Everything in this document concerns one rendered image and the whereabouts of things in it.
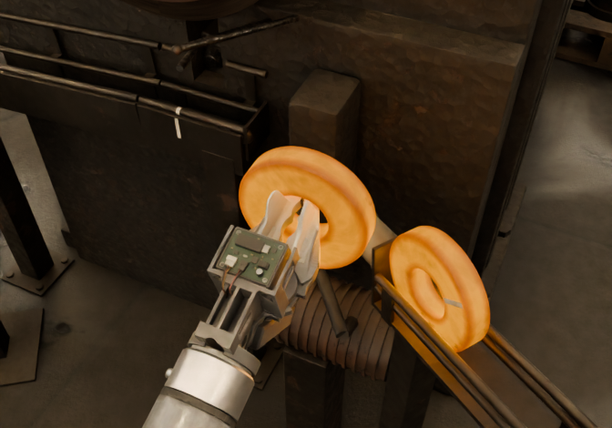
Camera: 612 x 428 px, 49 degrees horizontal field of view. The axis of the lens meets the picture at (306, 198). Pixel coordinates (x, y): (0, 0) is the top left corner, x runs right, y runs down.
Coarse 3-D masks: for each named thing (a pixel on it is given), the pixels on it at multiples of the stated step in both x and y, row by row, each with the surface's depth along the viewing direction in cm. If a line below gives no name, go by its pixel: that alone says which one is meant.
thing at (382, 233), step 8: (376, 216) 94; (376, 224) 91; (384, 224) 92; (376, 232) 90; (384, 232) 90; (392, 232) 90; (376, 240) 89; (384, 240) 88; (368, 248) 89; (368, 256) 89
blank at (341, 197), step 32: (256, 160) 74; (288, 160) 69; (320, 160) 69; (256, 192) 74; (288, 192) 72; (320, 192) 70; (352, 192) 69; (256, 224) 78; (320, 224) 77; (352, 224) 71; (320, 256) 76; (352, 256) 74
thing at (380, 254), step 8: (392, 240) 86; (376, 248) 85; (384, 248) 85; (376, 256) 85; (384, 256) 86; (376, 264) 86; (384, 264) 87; (376, 272) 87; (384, 272) 88; (392, 280) 90; (376, 296) 90
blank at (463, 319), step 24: (408, 240) 80; (432, 240) 77; (408, 264) 83; (432, 264) 77; (456, 264) 75; (408, 288) 85; (432, 288) 85; (456, 288) 74; (480, 288) 75; (432, 312) 83; (456, 312) 76; (480, 312) 75; (456, 336) 78; (480, 336) 78
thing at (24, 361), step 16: (0, 320) 162; (16, 320) 162; (32, 320) 162; (0, 336) 152; (16, 336) 159; (32, 336) 159; (0, 352) 153; (16, 352) 156; (32, 352) 156; (0, 368) 153; (16, 368) 153; (32, 368) 153; (0, 384) 150
